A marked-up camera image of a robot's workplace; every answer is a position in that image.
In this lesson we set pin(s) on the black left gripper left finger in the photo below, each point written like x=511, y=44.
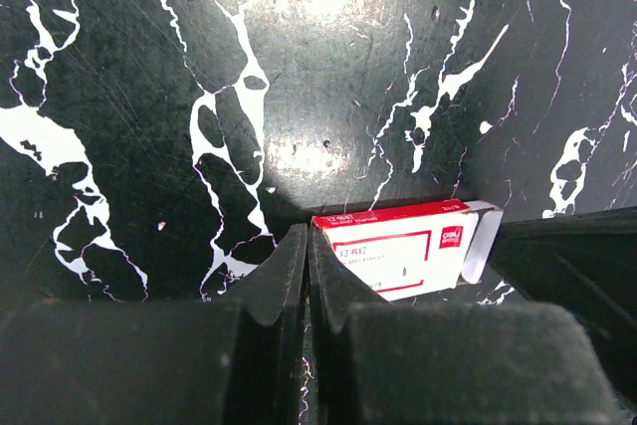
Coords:
x=234, y=360

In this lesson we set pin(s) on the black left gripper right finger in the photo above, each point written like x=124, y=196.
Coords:
x=446, y=363

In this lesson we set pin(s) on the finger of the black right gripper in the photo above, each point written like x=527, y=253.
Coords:
x=586, y=264

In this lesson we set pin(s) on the red white staple box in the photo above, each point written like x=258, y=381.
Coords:
x=417, y=249

